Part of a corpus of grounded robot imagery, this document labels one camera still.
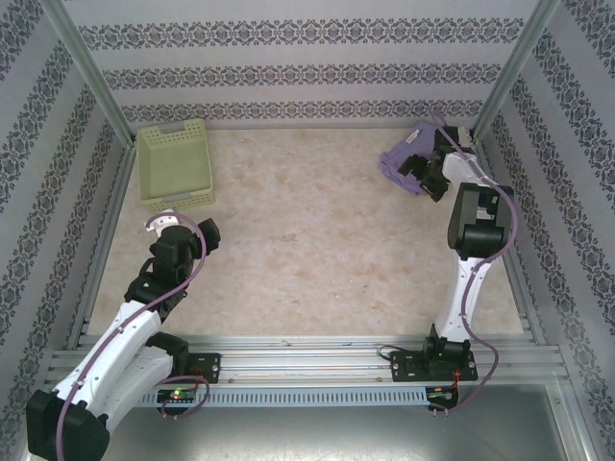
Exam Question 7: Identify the green plastic basket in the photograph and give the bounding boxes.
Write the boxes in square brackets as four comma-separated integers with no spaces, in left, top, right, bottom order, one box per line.
[137,119,216,216]

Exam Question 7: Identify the aluminium side rail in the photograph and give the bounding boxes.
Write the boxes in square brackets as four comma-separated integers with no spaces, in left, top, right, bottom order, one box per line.
[65,141,140,351]
[499,249,549,347]

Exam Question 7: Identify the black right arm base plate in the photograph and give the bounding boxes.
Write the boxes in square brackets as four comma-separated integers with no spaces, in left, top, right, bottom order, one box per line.
[389,350,480,384]

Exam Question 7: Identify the purple t-shirt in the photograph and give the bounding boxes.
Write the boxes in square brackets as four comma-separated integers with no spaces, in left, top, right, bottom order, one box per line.
[379,119,455,197]

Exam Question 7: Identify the white slotted cable duct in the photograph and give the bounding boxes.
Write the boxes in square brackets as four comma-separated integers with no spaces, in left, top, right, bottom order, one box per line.
[138,387,429,407]

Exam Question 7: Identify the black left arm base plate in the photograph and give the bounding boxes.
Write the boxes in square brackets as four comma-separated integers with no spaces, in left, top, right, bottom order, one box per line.
[184,352,223,385]

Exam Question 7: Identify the aluminium mounting rail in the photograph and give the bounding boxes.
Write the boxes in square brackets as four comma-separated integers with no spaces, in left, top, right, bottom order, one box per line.
[47,335,563,385]

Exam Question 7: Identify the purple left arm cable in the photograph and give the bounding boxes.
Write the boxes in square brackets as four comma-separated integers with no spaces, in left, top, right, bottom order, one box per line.
[55,214,210,461]

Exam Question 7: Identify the circuit board with green light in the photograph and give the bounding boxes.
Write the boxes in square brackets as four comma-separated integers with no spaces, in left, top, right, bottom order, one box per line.
[157,388,199,404]

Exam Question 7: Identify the grey metal shelf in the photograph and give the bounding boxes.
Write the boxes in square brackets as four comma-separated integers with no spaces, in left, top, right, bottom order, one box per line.
[18,405,595,461]

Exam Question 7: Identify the aluminium frame post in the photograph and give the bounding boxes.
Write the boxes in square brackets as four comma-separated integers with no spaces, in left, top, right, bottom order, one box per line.
[45,0,135,145]
[473,0,563,143]

